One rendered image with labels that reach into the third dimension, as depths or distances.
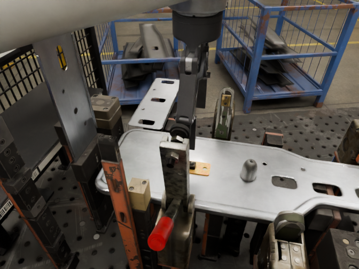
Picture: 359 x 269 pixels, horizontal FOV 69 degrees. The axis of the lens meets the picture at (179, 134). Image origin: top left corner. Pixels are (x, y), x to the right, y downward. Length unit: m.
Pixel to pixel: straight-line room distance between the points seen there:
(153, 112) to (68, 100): 0.27
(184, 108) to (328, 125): 1.08
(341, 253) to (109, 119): 0.56
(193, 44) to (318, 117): 1.10
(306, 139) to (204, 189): 0.78
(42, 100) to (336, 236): 0.77
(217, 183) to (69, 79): 0.38
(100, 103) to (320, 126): 1.00
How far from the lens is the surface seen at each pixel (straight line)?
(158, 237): 0.33
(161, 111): 0.78
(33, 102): 0.87
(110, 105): 0.72
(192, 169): 0.59
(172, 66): 3.06
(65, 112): 0.59
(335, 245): 0.41
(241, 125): 1.25
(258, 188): 0.58
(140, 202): 0.50
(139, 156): 0.63
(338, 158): 0.84
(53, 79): 0.55
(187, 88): 0.39
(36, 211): 0.62
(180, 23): 0.40
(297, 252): 0.44
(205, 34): 0.40
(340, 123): 1.44
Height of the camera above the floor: 1.44
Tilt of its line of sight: 39 degrees down
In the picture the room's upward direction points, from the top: straight up
